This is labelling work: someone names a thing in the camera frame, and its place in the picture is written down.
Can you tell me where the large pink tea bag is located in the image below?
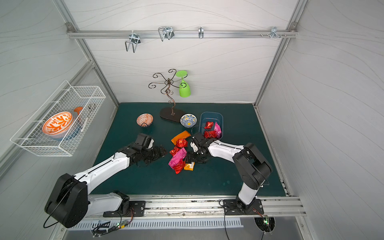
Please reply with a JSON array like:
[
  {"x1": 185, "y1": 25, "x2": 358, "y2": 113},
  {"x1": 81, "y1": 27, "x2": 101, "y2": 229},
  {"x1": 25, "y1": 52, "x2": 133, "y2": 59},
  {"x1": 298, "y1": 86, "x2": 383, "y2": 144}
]
[{"x1": 169, "y1": 148, "x2": 187, "y2": 170}]

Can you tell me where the white wire basket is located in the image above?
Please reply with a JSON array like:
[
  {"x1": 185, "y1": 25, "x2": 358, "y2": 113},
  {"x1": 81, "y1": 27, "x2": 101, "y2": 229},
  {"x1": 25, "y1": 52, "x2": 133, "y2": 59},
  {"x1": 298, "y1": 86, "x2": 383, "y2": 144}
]
[{"x1": 10, "y1": 81, "x2": 106, "y2": 157}]

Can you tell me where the green plastic goblet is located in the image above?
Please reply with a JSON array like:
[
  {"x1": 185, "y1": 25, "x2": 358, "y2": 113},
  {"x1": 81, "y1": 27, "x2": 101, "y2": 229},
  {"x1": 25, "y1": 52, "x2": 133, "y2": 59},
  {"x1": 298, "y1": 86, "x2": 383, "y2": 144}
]
[{"x1": 176, "y1": 71, "x2": 191, "y2": 98}]

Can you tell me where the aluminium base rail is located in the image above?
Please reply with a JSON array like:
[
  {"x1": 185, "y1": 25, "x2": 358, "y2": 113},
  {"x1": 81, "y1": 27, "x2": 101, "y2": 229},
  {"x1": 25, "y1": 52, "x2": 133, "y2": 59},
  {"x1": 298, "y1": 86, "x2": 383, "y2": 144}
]
[{"x1": 130, "y1": 195, "x2": 307, "y2": 219}]

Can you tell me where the metal double hook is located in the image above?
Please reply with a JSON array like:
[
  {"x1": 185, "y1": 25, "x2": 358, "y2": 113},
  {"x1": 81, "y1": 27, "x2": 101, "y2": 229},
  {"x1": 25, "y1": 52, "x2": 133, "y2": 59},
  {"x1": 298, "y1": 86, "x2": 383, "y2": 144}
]
[
  {"x1": 125, "y1": 32, "x2": 141, "y2": 53},
  {"x1": 158, "y1": 27, "x2": 175, "y2": 42}
]

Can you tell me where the yellow tea bag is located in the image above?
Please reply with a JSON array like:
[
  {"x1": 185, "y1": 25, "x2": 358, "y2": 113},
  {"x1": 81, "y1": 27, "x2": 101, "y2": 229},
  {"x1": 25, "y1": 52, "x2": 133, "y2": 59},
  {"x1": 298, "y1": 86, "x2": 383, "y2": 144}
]
[{"x1": 184, "y1": 162, "x2": 195, "y2": 171}]

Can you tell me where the metal double hook middle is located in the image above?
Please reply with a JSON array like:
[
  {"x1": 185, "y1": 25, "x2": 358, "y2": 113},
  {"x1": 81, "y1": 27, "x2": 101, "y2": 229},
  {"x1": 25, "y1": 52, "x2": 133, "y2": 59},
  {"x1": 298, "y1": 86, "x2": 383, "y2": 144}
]
[{"x1": 158, "y1": 27, "x2": 175, "y2": 42}]

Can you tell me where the metal single hook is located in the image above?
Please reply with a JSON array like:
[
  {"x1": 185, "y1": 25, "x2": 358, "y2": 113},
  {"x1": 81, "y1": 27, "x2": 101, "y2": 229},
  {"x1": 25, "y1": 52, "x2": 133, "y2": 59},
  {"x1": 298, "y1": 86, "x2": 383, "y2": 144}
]
[{"x1": 198, "y1": 27, "x2": 204, "y2": 39}]

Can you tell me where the small red tea bag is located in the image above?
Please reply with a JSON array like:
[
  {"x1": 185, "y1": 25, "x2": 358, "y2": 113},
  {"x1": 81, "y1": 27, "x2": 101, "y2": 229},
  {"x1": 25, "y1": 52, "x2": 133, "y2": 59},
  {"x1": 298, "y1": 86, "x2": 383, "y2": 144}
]
[{"x1": 204, "y1": 131, "x2": 217, "y2": 139}]

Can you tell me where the aluminium top rail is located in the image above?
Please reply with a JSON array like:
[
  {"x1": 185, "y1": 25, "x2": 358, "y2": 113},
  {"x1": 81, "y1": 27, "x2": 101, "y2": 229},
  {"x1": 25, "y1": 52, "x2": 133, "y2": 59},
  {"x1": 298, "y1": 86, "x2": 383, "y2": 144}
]
[{"x1": 67, "y1": 29, "x2": 299, "y2": 40}]

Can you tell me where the orange white bowl in basket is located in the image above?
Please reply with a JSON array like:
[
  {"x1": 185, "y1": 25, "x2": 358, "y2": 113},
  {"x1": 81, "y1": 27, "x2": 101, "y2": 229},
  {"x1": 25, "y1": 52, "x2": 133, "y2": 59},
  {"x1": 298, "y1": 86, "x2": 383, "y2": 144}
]
[{"x1": 42, "y1": 112, "x2": 75, "y2": 139}]

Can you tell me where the red orange tea bag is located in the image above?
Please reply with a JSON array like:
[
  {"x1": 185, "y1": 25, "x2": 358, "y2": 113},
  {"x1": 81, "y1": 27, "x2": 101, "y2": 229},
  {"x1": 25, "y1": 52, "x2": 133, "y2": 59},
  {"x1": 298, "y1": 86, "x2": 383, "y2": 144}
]
[{"x1": 176, "y1": 139, "x2": 188, "y2": 149}]

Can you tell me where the metal double hook left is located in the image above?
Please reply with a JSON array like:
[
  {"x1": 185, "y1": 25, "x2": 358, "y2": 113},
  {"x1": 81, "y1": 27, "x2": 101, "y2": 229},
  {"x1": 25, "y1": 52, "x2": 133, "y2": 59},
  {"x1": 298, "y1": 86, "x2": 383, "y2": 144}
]
[{"x1": 125, "y1": 32, "x2": 141, "y2": 53}]

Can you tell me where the orange goblet in basket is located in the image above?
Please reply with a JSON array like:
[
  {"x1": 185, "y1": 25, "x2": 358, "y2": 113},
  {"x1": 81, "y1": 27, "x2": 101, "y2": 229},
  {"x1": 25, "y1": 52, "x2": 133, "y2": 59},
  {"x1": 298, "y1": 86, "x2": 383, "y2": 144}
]
[{"x1": 74, "y1": 107, "x2": 83, "y2": 116}]

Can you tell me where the copper wire cup stand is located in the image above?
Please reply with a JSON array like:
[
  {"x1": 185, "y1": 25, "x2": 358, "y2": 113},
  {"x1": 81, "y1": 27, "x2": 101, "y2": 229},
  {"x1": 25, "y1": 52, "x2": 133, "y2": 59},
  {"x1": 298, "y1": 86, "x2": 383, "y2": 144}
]
[{"x1": 148, "y1": 69, "x2": 186, "y2": 123}]

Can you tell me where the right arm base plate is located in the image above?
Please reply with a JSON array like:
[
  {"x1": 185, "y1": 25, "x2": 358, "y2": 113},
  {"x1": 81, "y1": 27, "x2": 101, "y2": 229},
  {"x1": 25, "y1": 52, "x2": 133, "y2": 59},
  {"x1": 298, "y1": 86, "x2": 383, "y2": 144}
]
[{"x1": 219, "y1": 198, "x2": 264, "y2": 216}]

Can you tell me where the metal hook right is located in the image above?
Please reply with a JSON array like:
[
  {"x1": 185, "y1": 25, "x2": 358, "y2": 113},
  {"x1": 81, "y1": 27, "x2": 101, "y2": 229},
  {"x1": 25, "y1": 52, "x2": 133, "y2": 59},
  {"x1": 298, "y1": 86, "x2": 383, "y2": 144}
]
[{"x1": 260, "y1": 27, "x2": 287, "y2": 39}]

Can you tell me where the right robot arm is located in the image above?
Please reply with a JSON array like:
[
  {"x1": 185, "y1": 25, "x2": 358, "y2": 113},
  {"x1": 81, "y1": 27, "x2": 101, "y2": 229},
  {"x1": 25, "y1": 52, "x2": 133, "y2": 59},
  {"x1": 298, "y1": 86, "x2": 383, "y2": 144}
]
[{"x1": 187, "y1": 133, "x2": 273, "y2": 211}]

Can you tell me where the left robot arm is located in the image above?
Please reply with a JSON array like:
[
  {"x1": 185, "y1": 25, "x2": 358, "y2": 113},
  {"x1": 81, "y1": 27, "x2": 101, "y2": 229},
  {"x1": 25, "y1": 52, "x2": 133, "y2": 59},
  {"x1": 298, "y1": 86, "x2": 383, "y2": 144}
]
[{"x1": 44, "y1": 145, "x2": 167, "y2": 228}]

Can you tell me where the blue plastic storage box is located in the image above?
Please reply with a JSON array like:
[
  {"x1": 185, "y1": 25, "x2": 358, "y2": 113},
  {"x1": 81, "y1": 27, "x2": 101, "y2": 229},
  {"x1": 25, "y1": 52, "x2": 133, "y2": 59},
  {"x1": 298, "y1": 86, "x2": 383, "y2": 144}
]
[{"x1": 199, "y1": 112, "x2": 224, "y2": 140}]

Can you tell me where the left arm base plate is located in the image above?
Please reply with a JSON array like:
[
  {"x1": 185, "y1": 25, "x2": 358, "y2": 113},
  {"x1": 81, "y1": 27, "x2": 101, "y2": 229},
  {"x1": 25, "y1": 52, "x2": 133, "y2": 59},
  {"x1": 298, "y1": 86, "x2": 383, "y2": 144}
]
[{"x1": 103, "y1": 201, "x2": 146, "y2": 218}]

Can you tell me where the blue yellow patterned bowl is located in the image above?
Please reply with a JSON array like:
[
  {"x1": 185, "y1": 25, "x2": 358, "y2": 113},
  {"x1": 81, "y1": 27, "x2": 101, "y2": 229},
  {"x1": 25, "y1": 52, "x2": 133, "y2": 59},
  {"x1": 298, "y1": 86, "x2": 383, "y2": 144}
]
[{"x1": 180, "y1": 114, "x2": 197, "y2": 129}]

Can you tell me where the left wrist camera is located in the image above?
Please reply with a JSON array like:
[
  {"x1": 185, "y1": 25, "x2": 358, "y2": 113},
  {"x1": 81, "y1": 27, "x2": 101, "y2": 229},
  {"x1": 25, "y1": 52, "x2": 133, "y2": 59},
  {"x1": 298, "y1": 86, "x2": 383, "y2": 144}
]
[{"x1": 135, "y1": 134, "x2": 155, "y2": 151}]

